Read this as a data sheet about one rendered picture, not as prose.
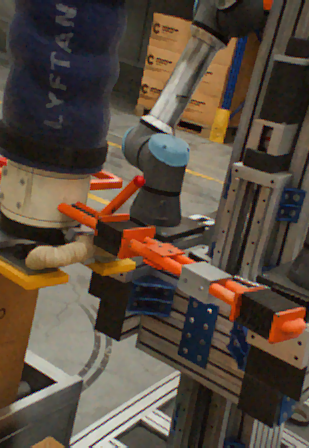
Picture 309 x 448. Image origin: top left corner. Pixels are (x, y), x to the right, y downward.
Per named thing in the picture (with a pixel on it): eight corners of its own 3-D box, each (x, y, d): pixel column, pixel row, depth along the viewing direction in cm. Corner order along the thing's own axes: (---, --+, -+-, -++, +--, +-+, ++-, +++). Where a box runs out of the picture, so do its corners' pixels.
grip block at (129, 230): (88, 244, 146) (94, 215, 144) (124, 239, 153) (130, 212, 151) (117, 260, 141) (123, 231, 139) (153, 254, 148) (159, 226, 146)
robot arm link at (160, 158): (151, 190, 203) (162, 142, 199) (132, 175, 215) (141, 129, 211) (189, 193, 209) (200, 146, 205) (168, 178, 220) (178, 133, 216)
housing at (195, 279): (175, 288, 133) (180, 264, 132) (199, 283, 138) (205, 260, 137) (204, 305, 129) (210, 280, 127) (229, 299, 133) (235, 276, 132)
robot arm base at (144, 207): (148, 206, 224) (154, 174, 221) (189, 222, 216) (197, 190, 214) (118, 212, 212) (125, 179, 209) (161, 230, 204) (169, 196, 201)
